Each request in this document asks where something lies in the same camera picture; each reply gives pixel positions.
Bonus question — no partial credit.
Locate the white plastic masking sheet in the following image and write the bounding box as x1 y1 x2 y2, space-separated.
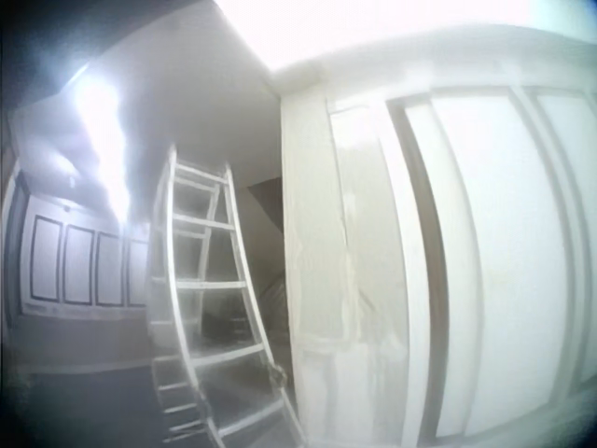
278 88 411 448

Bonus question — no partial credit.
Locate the white sliding door wardrobe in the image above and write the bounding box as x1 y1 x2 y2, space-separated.
382 69 597 448

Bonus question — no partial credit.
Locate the panelled wall with dark trim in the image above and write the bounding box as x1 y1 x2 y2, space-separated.
18 195 150 315

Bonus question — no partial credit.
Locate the white metal step ladder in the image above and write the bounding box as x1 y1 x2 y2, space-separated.
147 143 310 448

